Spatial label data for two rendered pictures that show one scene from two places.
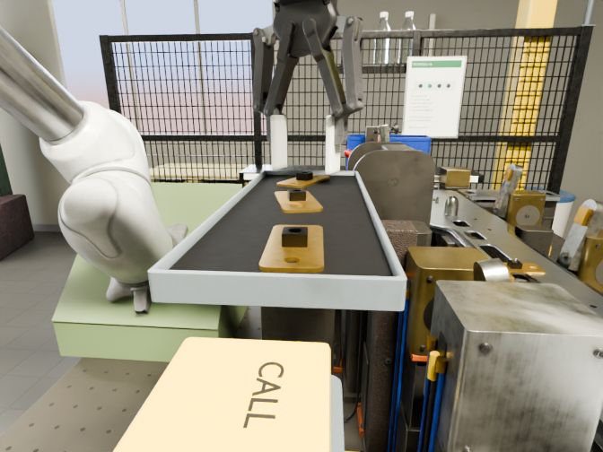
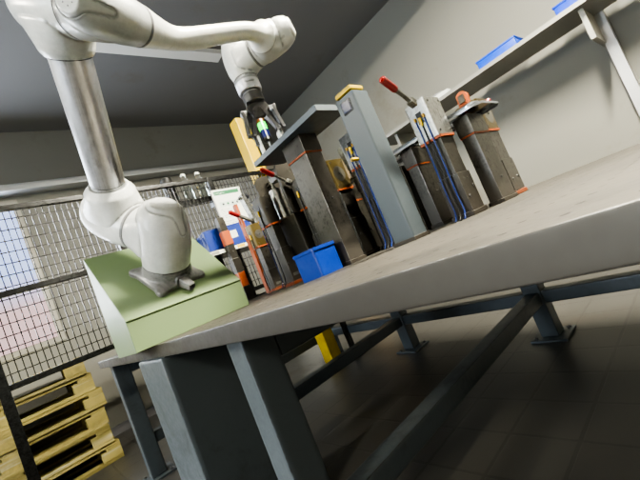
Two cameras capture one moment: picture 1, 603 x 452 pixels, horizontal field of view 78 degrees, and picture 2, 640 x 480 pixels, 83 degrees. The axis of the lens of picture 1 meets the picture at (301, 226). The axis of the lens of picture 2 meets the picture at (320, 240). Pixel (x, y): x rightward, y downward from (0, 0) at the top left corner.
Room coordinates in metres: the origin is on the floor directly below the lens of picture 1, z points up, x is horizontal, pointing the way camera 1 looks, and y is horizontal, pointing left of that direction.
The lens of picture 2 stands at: (-0.41, 0.92, 0.74)
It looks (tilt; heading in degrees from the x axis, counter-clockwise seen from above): 4 degrees up; 313
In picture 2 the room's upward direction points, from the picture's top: 22 degrees counter-clockwise
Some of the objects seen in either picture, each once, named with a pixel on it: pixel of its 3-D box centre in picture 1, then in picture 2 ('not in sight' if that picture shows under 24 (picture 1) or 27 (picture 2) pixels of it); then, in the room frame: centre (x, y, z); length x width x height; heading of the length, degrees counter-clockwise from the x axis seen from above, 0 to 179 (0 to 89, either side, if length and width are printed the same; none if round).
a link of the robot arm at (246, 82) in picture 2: not in sight; (249, 87); (0.49, 0.00, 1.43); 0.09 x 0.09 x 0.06
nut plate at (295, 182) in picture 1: (304, 177); not in sight; (0.49, 0.00, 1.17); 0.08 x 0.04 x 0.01; 151
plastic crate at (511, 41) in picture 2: not in sight; (501, 56); (0.14, -2.53, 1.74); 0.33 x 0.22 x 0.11; 174
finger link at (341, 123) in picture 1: (347, 122); not in sight; (0.46, -0.06, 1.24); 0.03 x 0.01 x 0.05; 61
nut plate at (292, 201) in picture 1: (296, 195); not in sight; (0.37, 0.00, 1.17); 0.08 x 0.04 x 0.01; 10
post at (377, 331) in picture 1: (386, 349); not in sight; (0.49, -0.13, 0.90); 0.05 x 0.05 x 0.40; 86
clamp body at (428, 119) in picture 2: not in sight; (443, 160); (-0.01, -0.13, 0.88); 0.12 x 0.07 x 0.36; 86
